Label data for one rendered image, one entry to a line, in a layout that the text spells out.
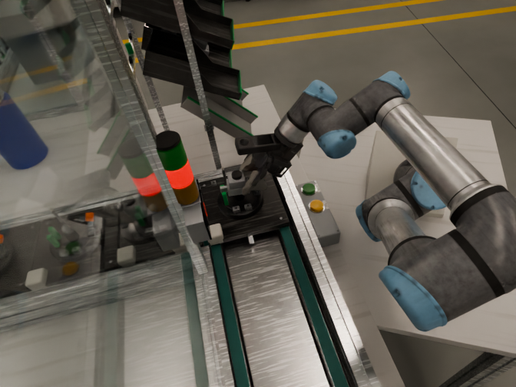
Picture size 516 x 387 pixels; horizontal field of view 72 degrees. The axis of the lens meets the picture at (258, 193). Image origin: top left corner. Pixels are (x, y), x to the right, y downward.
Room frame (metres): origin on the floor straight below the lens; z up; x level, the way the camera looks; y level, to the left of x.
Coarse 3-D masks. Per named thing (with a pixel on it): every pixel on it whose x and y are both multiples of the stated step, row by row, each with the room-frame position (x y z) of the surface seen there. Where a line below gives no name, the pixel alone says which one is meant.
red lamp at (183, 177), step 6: (180, 168) 0.47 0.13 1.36; (186, 168) 0.47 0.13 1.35; (168, 174) 0.47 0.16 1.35; (174, 174) 0.46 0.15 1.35; (180, 174) 0.47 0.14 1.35; (186, 174) 0.47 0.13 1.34; (192, 174) 0.49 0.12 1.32; (174, 180) 0.46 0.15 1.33; (180, 180) 0.46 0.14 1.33; (186, 180) 0.47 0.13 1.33; (192, 180) 0.48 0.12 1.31; (174, 186) 0.47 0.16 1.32; (180, 186) 0.46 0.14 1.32; (186, 186) 0.47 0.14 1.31
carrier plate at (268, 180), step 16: (208, 192) 0.75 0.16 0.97; (272, 192) 0.71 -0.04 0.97; (208, 208) 0.68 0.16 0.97; (272, 208) 0.65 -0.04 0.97; (224, 224) 0.61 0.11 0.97; (240, 224) 0.61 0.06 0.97; (256, 224) 0.60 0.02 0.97; (272, 224) 0.59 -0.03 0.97; (288, 224) 0.59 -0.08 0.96; (224, 240) 0.56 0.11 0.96
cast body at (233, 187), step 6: (228, 174) 0.70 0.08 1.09; (234, 174) 0.69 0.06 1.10; (240, 174) 0.69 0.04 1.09; (228, 180) 0.68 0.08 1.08; (234, 180) 0.67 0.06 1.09; (240, 180) 0.67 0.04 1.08; (246, 180) 0.70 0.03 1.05; (222, 186) 0.69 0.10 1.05; (228, 186) 0.68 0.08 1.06; (234, 186) 0.67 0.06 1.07; (240, 186) 0.67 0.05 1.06; (228, 192) 0.67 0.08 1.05; (234, 192) 0.67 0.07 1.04; (240, 192) 0.67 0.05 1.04
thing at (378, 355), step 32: (256, 96) 1.38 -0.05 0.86; (160, 128) 1.25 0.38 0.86; (192, 128) 1.22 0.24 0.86; (256, 128) 1.16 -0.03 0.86; (192, 160) 1.02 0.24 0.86; (224, 160) 0.99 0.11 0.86; (352, 288) 0.41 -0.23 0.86; (352, 320) 0.33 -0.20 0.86; (384, 352) 0.24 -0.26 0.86; (384, 384) 0.17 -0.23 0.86
